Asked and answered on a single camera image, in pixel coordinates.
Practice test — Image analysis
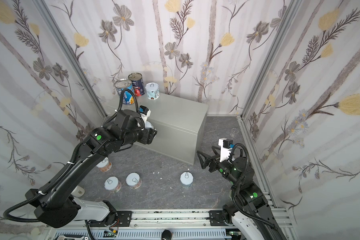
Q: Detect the green label can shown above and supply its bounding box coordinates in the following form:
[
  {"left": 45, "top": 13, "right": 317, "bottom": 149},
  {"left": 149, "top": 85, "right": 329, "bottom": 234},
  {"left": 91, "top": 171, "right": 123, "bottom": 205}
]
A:
[{"left": 146, "top": 83, "right": 160, "bottom": 100}]

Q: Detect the red label can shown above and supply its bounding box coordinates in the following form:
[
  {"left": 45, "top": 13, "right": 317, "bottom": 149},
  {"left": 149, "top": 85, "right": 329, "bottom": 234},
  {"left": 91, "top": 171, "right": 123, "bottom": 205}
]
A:
[{"left": 126, "top": 173, "right": 142, "bottom": 190}]

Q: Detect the dark chopped tomatoes can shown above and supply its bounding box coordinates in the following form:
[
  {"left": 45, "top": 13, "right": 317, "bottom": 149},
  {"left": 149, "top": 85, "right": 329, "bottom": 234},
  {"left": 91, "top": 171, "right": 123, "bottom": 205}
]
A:
[{"left": 128, "top": 73, "right": 146, "bottom": 96}]

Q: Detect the blue label tall can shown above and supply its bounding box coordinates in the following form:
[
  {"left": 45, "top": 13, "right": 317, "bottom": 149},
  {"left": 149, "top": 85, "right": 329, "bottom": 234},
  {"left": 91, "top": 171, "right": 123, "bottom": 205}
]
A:
[{"left": 116, "top": 79, "right": 135, "bottom": 105}]

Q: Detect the teal label can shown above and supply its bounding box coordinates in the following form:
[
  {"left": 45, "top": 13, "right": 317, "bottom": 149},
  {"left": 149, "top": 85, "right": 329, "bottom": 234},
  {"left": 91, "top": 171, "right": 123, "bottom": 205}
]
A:
[{"left": 145, "top": 121, "right": 155, "bottom": 130}]

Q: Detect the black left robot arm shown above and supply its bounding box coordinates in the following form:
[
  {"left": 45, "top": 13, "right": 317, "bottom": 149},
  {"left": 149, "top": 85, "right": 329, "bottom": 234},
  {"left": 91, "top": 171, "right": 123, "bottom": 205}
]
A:
[{"left": 26, "top": 106, "right": 157, "bottom": 228}]

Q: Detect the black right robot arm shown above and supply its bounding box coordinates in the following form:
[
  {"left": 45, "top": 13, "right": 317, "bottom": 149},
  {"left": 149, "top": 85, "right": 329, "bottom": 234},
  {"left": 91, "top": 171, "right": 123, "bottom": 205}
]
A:
[{"left": 197, "top": 144, "right": 286, "bottom": 240}]

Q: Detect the orange label can by arm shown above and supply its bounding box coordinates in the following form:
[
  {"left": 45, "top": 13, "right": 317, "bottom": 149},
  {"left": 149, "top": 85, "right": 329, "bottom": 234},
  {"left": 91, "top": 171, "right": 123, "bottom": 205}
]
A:
[{"left": 96, "top": 158, "right": 112, "bottom": 172}]

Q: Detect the clear plastic measuring cup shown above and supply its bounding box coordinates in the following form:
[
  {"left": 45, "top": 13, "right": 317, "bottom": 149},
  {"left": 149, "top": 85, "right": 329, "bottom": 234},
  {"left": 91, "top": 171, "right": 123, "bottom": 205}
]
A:
[{"left": 230, "top": 128, "right": 239, "bottom": 139}]

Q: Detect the grey metal cabinet box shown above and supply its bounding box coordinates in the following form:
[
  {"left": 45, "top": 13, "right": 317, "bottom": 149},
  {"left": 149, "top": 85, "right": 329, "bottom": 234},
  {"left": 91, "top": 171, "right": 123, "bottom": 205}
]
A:
[{"left": 112, "top": 95, "right": 208, "bottom": 165}]

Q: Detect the pink label can front-left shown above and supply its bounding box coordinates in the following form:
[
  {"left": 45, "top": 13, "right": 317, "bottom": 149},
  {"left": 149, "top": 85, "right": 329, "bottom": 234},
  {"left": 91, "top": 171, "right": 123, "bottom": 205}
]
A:
[{"left": 104, "top": 176, "right": 122, "bottom": 193}]

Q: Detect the white pill bottle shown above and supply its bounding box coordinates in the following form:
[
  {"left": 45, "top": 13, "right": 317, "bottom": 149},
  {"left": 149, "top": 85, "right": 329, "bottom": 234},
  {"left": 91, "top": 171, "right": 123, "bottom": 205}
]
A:
[{"left": 71, "top": 186, "right": 86, "bottom": 198}]

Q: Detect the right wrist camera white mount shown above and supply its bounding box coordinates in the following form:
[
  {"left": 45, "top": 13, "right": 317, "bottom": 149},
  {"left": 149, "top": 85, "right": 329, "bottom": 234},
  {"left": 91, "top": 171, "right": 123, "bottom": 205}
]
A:
[{"left": 219, "top": 138, "right": 234, "bottom": 162}]

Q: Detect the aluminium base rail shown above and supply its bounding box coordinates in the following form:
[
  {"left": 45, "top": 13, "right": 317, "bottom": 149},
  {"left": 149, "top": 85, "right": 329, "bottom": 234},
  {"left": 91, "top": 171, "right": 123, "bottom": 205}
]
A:
[{"left": 41, "top": 209, "right": 298, "bottom": 240}]

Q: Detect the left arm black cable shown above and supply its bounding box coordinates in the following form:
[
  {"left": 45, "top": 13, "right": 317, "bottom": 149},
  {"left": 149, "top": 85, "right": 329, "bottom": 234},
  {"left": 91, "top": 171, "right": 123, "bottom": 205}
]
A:
[{"left": 2, "top": 87, "right": 140, "bottom": 224}]

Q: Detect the aluminium corner frame left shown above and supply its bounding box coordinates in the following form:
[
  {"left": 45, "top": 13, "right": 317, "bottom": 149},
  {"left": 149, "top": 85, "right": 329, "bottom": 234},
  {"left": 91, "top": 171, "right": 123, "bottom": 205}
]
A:
[{"left": 33, "top": 0, "right": 107, "bottom": 118}]

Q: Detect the aluminium corner frame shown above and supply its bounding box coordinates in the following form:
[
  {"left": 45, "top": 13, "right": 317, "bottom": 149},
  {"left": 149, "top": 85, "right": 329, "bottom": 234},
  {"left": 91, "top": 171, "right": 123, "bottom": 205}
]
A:
[
  {"left": 33, "top": 0, "right": 107, "bottom": 118},
  {"left": 238, "top": 1, "right": 302, "bottom": 194}
]

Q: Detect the aluminium corner frame right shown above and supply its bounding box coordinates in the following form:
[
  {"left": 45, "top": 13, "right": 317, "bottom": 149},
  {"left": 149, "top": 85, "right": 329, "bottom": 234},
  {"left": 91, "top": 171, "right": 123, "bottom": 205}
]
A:
[{"left": 238, "top": 1, "right": 302, "bottom": 194}]

